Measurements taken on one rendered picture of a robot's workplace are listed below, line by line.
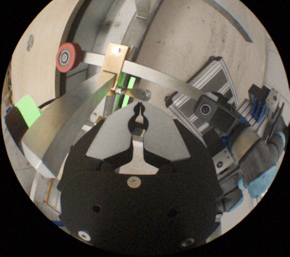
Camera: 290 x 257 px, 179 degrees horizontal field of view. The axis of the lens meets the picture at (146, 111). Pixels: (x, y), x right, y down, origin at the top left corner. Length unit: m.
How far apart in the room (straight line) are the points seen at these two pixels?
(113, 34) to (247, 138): 0.58
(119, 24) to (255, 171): 0.64
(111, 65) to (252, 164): 0.36
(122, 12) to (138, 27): 0.17
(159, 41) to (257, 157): 1.13
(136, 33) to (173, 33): 0.80
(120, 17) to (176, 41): 0.77
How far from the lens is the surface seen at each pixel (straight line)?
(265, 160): 0.21
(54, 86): 0.35
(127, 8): 0.57
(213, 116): 0.22
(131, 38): 0.42
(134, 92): 0.16
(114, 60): 0.25
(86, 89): 0.15
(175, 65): 1.17
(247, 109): 0.78
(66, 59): 0.28
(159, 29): 1.17
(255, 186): 0.22
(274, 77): 2.89
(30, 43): 0.50
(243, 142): 0.22
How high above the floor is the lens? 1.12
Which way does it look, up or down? 59 degrees down
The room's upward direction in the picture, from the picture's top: 178 degrees clockwise
